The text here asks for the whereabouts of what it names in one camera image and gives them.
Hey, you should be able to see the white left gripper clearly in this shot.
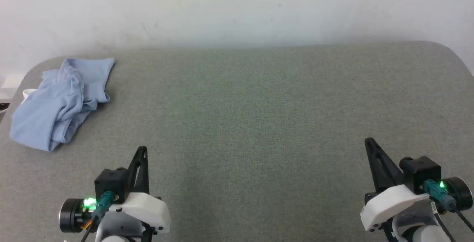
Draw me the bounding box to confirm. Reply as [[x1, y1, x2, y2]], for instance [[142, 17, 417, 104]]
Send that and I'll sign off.
[[106, 147, 171, 236]]

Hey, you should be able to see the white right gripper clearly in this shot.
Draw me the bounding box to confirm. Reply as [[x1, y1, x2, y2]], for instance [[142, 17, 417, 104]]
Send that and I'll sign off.
[[360, 138, 431, 232]]

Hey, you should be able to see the light blue polo shirt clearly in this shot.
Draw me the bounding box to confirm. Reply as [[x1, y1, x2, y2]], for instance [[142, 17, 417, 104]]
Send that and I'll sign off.
[[9, 58, 116, 152]]

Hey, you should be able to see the right arm cable teal plug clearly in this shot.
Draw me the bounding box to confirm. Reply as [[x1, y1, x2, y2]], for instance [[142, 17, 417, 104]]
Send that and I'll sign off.
[[423, 179, 474, 233]]

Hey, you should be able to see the white wall box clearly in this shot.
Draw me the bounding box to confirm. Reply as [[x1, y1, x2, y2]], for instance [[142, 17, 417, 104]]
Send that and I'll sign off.
[[0, 73, 24, 101]]

